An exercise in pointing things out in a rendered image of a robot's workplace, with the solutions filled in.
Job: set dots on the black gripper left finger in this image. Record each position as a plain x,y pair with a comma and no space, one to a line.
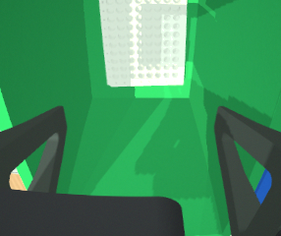
19,142

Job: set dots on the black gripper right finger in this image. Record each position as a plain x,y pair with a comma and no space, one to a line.
247,216

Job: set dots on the green bin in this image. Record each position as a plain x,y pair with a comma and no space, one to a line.
142,141

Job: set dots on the white well plate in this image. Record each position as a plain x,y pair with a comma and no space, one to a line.
147,70

